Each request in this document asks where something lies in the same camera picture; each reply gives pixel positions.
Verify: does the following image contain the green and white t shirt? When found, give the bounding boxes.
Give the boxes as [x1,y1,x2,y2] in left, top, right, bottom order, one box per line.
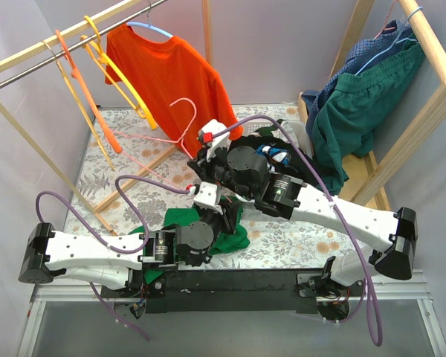
[249,118,313,157]

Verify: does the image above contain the black t shirt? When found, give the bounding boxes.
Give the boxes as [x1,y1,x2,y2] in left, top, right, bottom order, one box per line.
[230,135,317,186]

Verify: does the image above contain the dark yellow plastic hanger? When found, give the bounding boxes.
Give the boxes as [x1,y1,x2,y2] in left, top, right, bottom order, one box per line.
[83,16,158,129]

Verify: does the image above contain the orange plastic hanger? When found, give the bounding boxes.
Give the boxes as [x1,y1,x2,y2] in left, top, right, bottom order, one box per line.
[55,30,123,154]

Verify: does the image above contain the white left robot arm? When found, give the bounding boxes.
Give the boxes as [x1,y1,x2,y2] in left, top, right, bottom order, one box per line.
[19,203,250,298]

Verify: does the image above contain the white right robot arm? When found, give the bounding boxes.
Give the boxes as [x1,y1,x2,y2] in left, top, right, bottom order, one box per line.
[187,146,418,296]

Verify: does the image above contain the orange t shirt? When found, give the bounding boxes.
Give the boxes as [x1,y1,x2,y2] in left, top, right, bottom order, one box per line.
[106,25,236,155]

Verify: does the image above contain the white plastic basket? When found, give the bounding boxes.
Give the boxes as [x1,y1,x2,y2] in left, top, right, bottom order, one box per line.
[242,118,279,138]

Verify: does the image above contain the floral table cloth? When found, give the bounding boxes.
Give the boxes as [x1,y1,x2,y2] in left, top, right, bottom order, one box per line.
[59,103,380,271]

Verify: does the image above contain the teal green shorts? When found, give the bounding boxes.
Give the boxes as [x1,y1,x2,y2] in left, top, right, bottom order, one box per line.
[307,35,425,195]

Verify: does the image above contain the wooden clothes rack right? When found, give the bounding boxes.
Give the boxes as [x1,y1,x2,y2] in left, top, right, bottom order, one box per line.
[297,0,446,208]

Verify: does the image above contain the wooden clothes rack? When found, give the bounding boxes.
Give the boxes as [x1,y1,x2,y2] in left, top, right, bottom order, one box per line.
[0,1,213,236]
[297,0,446,208]

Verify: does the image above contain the wooden clothes rack left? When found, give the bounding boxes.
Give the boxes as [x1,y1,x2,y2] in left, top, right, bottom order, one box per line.
[0,1,213,236]

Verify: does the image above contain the blue checkered shorts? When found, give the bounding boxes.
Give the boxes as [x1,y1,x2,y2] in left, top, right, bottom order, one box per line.
[301,20,417,138]

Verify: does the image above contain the metal hanging rod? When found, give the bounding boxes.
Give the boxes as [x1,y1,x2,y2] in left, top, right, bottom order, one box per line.
[0,0,168,93]

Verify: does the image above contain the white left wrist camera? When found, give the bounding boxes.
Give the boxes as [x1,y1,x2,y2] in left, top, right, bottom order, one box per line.
[187,181,223,215]

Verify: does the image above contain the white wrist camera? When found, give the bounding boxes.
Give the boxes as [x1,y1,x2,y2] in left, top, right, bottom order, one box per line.
[187,181,223,215]
[198,119,230,162]

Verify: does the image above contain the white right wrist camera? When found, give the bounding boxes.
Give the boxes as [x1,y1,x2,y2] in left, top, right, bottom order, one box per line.
[198,119,230,162]

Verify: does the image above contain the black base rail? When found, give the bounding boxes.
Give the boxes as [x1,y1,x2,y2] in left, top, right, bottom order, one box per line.
[100,266,361,315]

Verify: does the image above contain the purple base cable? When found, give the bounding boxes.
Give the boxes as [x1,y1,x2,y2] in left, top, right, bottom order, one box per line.
[89,282,151,342]

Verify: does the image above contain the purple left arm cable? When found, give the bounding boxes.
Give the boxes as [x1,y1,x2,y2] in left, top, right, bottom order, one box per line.
[35,175,190,254]

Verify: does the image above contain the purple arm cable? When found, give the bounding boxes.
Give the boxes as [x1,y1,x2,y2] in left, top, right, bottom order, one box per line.
[211,115,384,347]
[35,175,190,254]

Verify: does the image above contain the pink wire hanger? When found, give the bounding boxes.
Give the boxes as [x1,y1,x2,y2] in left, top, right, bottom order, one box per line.
[375,0,399,39]

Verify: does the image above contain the light blue wire hanger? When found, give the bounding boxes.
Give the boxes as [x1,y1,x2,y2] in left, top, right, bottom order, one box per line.
[355,6,423,76]

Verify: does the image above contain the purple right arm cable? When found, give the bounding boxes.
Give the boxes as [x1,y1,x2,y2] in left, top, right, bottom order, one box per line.
[211,115,384,347]

